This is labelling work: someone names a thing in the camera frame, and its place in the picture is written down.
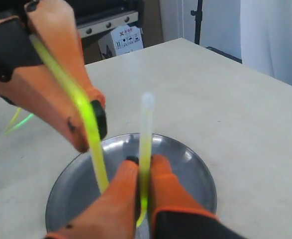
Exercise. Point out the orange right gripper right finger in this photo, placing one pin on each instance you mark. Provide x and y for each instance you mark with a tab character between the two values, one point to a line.
174	213

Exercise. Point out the white cardboard box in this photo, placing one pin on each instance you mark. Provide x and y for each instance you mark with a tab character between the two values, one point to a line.
121	40

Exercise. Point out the white backdrop cloth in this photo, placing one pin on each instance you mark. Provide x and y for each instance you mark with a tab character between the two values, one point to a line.
266	37

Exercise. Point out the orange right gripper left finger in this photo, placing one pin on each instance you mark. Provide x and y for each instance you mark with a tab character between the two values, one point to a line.
114	214

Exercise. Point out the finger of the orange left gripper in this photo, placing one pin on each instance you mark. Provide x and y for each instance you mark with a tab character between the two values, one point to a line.
57	41
27	83

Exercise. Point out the metal rail with knobs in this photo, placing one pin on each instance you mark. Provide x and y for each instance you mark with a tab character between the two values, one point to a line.
126	12

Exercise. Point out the round stainless steel plate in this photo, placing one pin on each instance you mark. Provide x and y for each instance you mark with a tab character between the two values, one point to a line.
76	187

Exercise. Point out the yellow glow stick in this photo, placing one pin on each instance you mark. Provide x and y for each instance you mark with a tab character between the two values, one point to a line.
80	99

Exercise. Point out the black tripod stand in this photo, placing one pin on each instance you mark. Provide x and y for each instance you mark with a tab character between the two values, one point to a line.
198	19

